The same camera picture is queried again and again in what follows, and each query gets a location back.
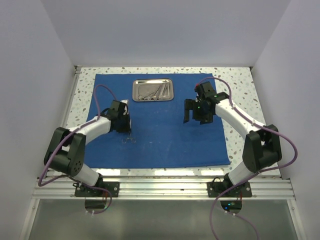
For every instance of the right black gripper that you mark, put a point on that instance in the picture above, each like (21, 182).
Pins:
(191, 104)

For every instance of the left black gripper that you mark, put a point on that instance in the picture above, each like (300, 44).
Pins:
(127, 128)

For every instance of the steel surgical scissors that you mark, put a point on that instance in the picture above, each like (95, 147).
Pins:
(128, 138)

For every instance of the steel instrument tray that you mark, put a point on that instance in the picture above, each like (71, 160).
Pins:
(144, 87)

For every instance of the blue surgical cloth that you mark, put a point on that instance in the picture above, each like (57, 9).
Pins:
(163, 140)

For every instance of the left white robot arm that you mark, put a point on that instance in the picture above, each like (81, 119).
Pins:
(66, 150)

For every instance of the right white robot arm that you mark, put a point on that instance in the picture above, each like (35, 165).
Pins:
(262, 146)

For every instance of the steel tweezers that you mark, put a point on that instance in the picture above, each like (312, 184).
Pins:
(167, 89)

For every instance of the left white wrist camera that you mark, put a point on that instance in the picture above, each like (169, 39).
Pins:
(125, 101)

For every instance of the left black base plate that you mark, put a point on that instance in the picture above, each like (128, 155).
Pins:
(88, 192)

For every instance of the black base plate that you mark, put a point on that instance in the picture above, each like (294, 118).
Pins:
(88, 192)
(215, 188)

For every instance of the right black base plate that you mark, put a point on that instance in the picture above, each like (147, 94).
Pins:
(215, 188)

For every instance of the aluminium rail frame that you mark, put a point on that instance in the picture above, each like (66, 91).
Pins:
(167, 203)

